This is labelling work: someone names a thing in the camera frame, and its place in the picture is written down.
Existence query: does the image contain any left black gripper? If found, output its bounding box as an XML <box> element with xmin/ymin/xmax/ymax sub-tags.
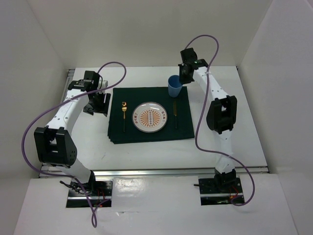
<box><xmin>83</xmin><ymin>91</ymin><xmax>111</xmax><ymax>117</ymax></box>

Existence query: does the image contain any gold fork black handle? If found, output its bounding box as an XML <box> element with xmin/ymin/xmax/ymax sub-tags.
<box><xmin>122</xmin><ymin>101</ymin><xmax>127</xmax><ymax>132</ymax></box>

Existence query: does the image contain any blue plastic cup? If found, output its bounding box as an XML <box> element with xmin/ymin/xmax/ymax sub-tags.
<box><xmin>168</xmin><ymin>75</ymin><xmax>182</xmax><ymax>98</ymax></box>

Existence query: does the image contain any gold knife black handle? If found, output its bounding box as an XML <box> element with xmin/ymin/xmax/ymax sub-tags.
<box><xmin>173</xmin><ymin>100</ymin><xmax>178</xmax><ymax>129</ymax></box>

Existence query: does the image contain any orange sunburst patterned plate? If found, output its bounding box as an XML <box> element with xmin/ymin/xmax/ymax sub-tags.
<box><xmin>132</xmin><ymin>102</ymin><xmax>168</xmax><ymax>133</ymax></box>

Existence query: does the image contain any dark green cloth napkin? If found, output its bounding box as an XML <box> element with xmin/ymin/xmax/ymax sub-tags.
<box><xmin>108</xmin><ymin>87</ymin><xmax>195</xmax><ymax>144</ymax></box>

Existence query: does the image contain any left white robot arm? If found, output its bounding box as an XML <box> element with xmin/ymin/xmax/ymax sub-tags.
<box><xmin>34</xmin><ymin>70</ymin><xmax>111</xmax><ymax>195</ymax></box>

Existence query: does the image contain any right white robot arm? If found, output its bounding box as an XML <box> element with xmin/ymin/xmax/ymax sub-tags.
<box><xmin>179</xmin><ymin>48</ymin><xmax>237</xmax><ymax>192</ymax></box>

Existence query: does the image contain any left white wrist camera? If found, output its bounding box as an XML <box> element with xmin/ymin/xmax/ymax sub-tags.
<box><xmin>98</xmin><ymin>78</ymin><xmax>108</xmax><ymax>89</ymax></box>

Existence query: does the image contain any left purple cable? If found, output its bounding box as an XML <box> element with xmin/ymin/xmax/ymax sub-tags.
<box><xmin>21</xmin><ymin>61</ymin><xmax>127</xmax><ymax>228</ymax></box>

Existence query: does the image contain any aluminium table frame rail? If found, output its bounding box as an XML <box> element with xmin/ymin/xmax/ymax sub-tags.
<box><xmin>38</xmin><ymin>68</ymin><xmax>269</xmax><ymax>179</ymax></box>

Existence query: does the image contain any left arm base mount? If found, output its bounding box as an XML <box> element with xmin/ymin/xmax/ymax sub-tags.
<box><xmin>60</xmin><ymin>180</ymin><xmax>113</xmax><ymax>208</ymax></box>

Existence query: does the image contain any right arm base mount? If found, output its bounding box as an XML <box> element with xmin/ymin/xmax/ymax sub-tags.
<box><xmin>194</xmin><ymin>177</ymin><xmax>245</xmax><ymax>206</ymax></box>

